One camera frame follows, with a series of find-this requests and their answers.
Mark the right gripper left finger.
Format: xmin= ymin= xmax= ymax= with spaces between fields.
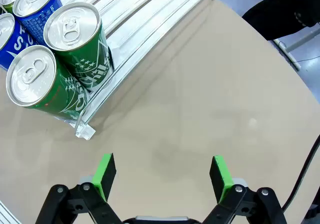
xmin=34 ymin=153 xmax=123 ymax=224

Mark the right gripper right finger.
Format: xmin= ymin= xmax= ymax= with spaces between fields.
xmin=199 ymin=155 xmax=288 ymax=224

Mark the green beverage can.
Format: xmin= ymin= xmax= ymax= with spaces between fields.
xmin=43 ymin=1 xmax=115 ymax=92
xmin=5 ymin=45 xmax=91 ymax=121

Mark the white clear can dispenser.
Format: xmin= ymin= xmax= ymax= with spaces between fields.
xmin=0 ymin=0 xmax=221 ymax=140

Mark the white slatted mounting plate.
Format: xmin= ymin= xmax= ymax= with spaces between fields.
xmin=0 ymin=200 xmax=20 ymax=224

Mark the person in black jacket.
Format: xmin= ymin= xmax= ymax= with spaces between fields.
xmin=241 ymin=0 xmax=320 ymax=41

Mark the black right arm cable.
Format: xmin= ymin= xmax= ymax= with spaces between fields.
xmin=281 ymin=134 xmax=320 ymax=212

